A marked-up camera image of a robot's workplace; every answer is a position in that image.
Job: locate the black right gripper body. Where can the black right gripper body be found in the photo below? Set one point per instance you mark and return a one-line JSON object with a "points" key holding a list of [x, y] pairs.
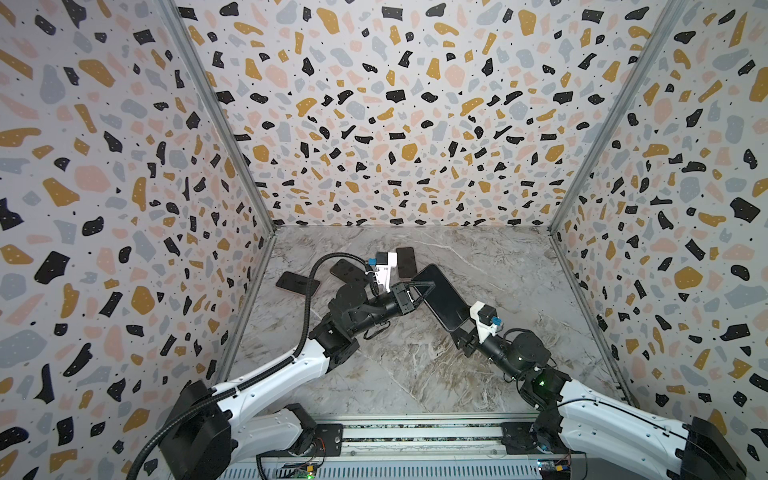
{"points": [[469, 336]]}

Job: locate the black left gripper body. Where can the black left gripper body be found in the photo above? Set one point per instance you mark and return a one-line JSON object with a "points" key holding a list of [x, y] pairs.
{"points": [[395, 301]]}

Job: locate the black phone case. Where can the black phone case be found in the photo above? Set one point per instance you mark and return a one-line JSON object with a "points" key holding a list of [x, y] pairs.
{"points": [[444, 301]]}

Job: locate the purple phone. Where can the purple phone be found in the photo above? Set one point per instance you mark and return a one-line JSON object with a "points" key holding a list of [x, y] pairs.
{"points": [[297, 283]]}

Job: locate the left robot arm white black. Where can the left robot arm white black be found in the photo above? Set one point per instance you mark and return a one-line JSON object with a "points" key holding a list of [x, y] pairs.
{"points": [[211, 427]]}

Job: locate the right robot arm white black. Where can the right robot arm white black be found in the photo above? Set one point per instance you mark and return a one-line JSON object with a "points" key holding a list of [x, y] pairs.
{"points": [[575, 417]]}

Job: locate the phone in pink case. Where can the phone in pink case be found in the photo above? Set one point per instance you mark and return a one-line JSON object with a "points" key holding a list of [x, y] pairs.
{"points": [[406, 262]]}

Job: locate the phone in black case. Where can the phone in black case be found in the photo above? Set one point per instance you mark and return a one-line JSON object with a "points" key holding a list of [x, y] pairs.
{"points": [[349, 273]]}

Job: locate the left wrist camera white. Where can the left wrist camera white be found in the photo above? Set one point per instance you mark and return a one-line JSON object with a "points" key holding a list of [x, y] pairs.
{"points": [[381, 265]]}

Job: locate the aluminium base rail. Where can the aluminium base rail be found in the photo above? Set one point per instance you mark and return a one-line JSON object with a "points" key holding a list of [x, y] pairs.
{"points": [[422, 446]]}

